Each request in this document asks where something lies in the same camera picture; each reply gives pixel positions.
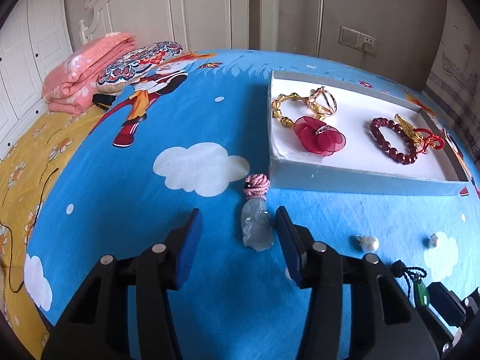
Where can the white bed headboard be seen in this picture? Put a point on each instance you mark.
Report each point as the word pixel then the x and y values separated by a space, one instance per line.
pixel 195 24

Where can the patterned round pillow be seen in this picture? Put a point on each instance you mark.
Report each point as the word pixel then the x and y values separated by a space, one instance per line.
pixel 134 65

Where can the printed ship curtain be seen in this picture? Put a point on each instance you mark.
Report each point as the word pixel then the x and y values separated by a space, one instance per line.
pixel 453 82

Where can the thin metal ring bangles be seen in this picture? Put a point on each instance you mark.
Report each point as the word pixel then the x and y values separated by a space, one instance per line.
pixel 322 103

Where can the grey shallow tray box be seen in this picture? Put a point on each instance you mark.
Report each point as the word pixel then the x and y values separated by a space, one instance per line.
pixel 361 166

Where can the white pearl earring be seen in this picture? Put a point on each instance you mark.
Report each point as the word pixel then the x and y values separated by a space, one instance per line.
pixel 434 241
pixel 368 244

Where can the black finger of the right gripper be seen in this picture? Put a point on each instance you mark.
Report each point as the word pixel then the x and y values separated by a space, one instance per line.
pixel 471 305
pixel 439 308

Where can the folded pink blanket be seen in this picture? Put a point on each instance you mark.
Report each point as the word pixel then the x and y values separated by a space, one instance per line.
pixel 69 87

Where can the red flower brooch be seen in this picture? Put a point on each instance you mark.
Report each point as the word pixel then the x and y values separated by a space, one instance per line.
pixel 318 137

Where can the yellow floral bed sheet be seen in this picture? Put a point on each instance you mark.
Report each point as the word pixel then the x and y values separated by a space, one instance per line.
pixel 28 173

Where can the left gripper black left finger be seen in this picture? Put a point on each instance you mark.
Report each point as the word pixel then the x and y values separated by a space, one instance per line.
pixel 94 325

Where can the black object beside pillow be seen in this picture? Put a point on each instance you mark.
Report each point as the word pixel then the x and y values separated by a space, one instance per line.
pixel 103 101

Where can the silver metal pole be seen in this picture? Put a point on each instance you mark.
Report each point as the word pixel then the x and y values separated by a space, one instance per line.
pixel 319 26

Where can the white wardrobe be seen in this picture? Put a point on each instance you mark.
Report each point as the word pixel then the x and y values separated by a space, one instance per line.
pixel 34 40

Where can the blue cartoon table cloth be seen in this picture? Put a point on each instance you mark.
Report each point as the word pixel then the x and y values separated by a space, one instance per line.
pixel 194 150

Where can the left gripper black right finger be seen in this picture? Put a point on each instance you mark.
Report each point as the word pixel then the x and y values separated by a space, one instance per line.
pixel 359 291

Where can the wall socket plate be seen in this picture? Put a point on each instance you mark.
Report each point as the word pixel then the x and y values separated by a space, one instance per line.
pixel 357 40

